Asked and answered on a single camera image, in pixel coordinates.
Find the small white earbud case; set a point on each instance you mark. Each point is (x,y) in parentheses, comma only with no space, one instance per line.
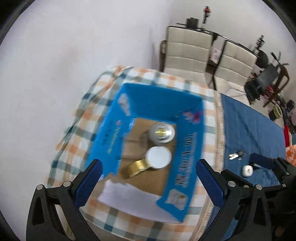
(247,171)

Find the black key bunch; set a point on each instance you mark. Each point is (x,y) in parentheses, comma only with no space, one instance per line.
(240,154)

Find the white quilted chair left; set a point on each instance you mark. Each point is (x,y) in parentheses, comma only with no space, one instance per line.
(187,53)

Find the blue striped cloth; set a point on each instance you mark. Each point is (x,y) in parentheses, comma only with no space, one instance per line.
(246,129)

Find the white quilted chair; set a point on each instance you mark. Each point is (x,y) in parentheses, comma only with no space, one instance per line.
(235,65)
(187,53)

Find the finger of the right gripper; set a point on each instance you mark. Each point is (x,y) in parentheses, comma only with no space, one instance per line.
(278,165)
(269,179)

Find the white quilted chair right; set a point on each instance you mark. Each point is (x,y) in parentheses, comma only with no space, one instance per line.
(235,65)

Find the black folding chair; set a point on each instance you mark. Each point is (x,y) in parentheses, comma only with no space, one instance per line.
(257,87)

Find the wire clothes hanger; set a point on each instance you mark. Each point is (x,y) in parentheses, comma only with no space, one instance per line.
(234,89)

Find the dark wooden chair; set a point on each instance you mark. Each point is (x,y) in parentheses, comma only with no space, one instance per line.
(281,81)

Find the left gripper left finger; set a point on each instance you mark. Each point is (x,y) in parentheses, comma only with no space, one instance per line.
(43,221)

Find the blue cardboard box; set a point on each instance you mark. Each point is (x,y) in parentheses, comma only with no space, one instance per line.
(123,138)

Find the green plastic basin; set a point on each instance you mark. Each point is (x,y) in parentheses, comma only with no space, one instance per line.
(275,113)

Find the silver round tin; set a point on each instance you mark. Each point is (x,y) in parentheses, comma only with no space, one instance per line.
(161,133)

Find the plaid checkered cloth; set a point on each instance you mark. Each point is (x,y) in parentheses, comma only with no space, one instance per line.
(73,151)

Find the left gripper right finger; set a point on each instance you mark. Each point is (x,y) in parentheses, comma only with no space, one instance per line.
(231,194)

